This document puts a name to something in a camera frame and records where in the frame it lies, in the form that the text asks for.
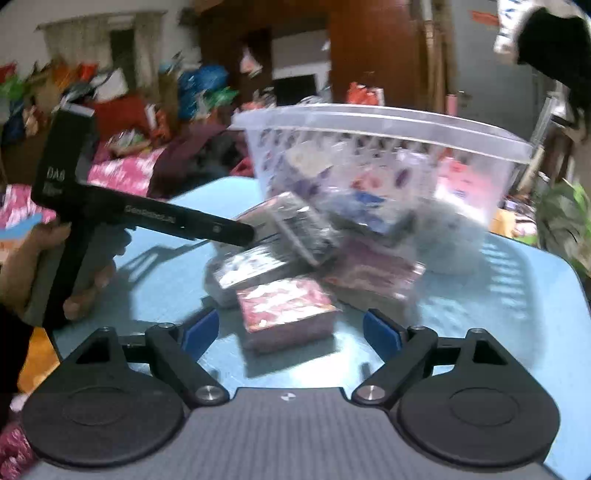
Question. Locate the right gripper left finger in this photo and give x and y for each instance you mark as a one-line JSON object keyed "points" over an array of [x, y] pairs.
{"points": [[173, 353]]}

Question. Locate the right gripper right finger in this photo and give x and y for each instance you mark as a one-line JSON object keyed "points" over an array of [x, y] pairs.
{"points": [[405, 353]]}

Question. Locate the purple box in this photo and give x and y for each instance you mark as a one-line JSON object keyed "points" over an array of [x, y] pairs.
{"points": [[364, 266]]}

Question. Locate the red pink box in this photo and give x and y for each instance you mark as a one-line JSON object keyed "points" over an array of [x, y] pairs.
{"points": [[286, 313]]}

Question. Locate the silver packet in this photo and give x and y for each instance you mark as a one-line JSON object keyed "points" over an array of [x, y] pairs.
{"points": [[292, 239]]}

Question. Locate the clear plastic perforated basket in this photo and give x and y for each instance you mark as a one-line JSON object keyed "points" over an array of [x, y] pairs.
{"points": [[430, 183]]}

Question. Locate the person left hand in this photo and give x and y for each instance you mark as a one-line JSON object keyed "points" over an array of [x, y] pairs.
{"points": [[29, 273]]}

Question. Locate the pink floral bedding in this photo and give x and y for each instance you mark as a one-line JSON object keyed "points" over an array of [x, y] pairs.
{"points": [[130, 174]]}

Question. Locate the red cloth covered furniture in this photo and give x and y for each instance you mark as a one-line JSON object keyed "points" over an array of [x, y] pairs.
{"points": [[120, 114]]}

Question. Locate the beige window curtain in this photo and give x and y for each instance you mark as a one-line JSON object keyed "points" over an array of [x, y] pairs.
{"points": [[88, 40]]}

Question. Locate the blue plastic bags pile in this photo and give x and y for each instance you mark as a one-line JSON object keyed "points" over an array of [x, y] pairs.
{"points": [[202, 90]]}

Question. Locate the green plastic bag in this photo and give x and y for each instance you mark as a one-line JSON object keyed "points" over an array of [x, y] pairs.
{"points": [[563, 225]]}

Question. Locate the orange white hanging bag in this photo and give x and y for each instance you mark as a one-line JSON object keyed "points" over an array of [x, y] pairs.
{"points": [[360, 94]]}

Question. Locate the grey door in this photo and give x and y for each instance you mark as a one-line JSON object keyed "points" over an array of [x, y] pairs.
{"points": [[488, 89]]}

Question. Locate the dark red wooden wardrobe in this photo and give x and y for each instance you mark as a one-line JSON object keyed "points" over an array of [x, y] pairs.
{"points": [[377, 43]]}

